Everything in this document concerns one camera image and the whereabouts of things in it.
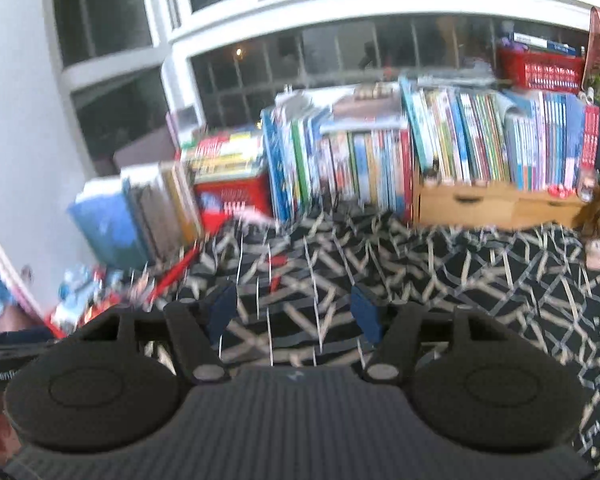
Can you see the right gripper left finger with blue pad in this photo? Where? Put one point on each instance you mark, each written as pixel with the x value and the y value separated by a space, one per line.
pixel 196 327

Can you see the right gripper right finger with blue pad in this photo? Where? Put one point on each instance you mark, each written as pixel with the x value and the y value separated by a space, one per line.
pixel 393 332

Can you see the row of upright books left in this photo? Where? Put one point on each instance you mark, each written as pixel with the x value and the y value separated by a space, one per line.
pixel 141 217

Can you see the row of upright books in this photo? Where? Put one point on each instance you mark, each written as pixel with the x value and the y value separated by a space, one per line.
pixel 141 217
pixel 344 144

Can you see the stack of flat books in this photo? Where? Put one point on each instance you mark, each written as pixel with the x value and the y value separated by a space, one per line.
pixel 228 155

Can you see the row of upright books right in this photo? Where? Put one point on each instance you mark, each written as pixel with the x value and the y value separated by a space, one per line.
pixel 344 144

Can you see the books on wooden box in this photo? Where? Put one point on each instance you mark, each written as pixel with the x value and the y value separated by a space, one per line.
pixel 536 140

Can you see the red flat book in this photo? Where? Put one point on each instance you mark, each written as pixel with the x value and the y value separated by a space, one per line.
pixel 212 222

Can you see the black white geometric tablecloth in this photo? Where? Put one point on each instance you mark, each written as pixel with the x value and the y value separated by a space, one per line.
pixel 534 281

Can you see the red plastic crate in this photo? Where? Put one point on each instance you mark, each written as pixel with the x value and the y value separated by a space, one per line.
pixel 230 195

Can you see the wooden drawer box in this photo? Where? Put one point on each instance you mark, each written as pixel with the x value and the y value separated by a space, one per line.
pixel 497 204

